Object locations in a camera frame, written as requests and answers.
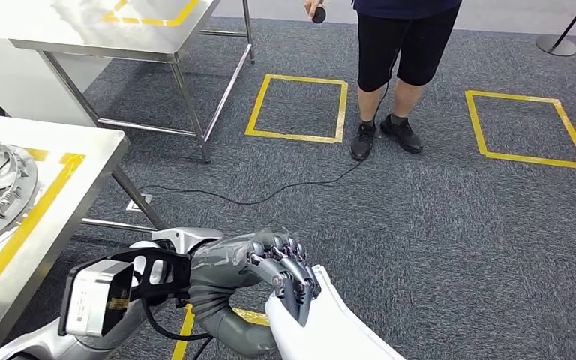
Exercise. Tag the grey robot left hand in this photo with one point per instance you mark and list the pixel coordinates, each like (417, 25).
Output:
(223, 263)

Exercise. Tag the person's hand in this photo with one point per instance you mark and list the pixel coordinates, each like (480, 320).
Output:
(312, 5)

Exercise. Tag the black handheld remote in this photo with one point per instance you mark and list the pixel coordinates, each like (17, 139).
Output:
(319, 15)

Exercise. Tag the white plastic part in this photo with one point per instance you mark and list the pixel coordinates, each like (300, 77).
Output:
(327, 328)

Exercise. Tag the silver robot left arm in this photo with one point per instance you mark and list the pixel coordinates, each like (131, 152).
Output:
(44, 345)

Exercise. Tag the steel workbench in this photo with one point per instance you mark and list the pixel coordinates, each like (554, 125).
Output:
(84, 144)
(44, 25)

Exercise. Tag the yellow floor tape square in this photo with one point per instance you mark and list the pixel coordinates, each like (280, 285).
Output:
(541, 161)
(183, 333)
(293, 136)

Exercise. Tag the person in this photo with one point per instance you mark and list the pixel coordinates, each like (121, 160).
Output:
(407, 44)

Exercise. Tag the metal floor outlet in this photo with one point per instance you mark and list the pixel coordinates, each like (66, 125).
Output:
(139, 202)

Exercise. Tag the yellow bench tape marking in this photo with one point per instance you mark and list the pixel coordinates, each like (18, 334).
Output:
(184, 12)
(24, 228)

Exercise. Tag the black pole round base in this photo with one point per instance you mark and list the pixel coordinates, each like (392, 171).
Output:
(556, 45)

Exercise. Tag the white cabinet block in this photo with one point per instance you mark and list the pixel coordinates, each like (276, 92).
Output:
(29, 84)

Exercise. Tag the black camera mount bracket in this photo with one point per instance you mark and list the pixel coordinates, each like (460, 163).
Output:
(178, 278)

